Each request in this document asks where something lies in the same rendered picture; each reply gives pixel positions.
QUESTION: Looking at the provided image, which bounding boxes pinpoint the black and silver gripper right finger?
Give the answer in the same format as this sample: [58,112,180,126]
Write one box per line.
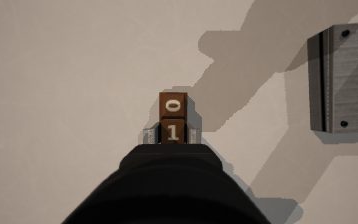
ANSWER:
[185,122,201,144]

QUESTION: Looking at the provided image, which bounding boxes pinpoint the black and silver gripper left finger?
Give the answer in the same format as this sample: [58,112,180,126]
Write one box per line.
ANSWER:
[143,122,161,144]

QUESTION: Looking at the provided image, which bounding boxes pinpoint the brown number cube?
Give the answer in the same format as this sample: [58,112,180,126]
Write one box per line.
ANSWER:
[161,118,185,144]
[162,94,185,117]

